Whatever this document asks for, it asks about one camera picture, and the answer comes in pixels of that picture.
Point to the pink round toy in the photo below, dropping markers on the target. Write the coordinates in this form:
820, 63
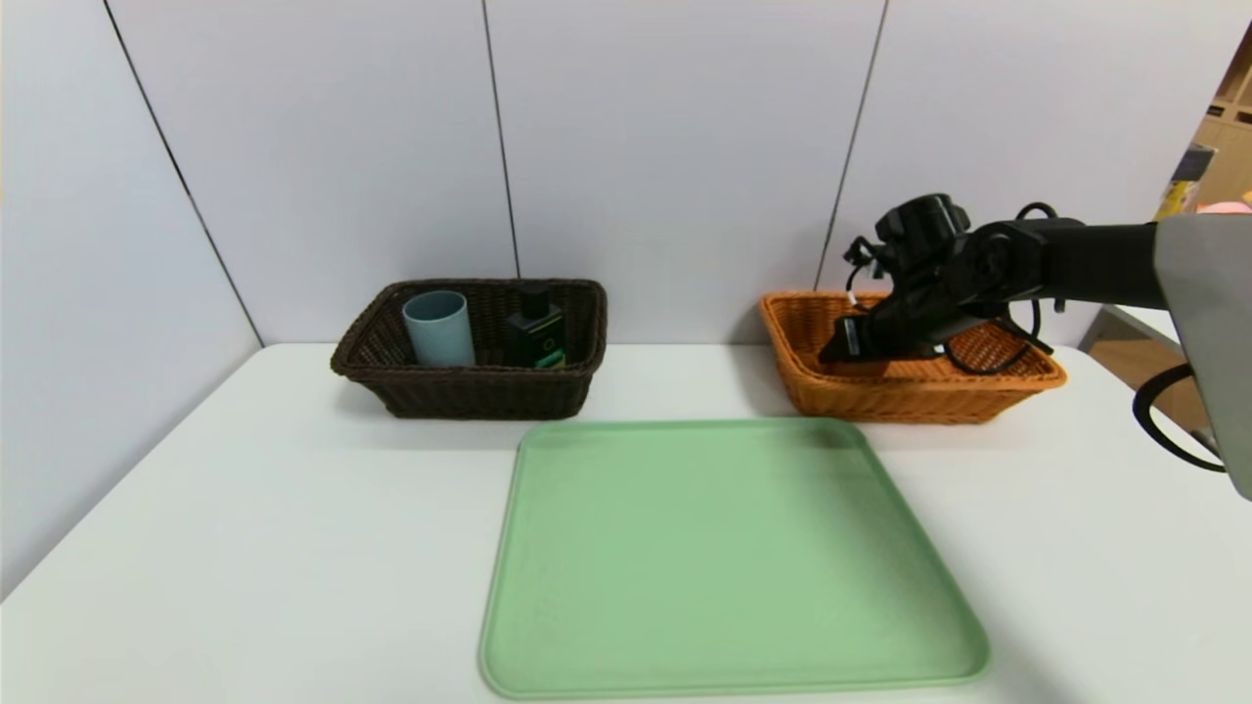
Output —
1228, 207

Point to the grey and black right arm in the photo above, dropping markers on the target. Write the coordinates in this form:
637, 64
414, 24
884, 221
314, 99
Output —
1095, 259

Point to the blue-grey plastic cup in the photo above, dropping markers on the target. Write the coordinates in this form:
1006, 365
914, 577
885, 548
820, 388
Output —
440, 337

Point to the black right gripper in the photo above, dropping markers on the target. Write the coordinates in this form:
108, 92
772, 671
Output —
848, 340

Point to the black pump soap bottle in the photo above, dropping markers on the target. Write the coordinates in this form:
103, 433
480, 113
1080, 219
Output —
536, 337

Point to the dark brown wicker basket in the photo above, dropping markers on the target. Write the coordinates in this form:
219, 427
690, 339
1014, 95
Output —
469, 396

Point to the orange wicker basket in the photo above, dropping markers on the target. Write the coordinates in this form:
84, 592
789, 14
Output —
880, 396

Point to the wooden shelf unit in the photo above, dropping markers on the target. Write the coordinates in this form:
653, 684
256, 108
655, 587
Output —
1228, 147

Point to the yellow bottle with dark cap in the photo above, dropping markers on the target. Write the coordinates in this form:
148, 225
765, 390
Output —
1179, 186

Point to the light green plastic tray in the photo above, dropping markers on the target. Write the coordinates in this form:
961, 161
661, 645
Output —
734, 587

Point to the white side table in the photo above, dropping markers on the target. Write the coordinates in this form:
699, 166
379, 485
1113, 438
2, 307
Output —
1140, 321

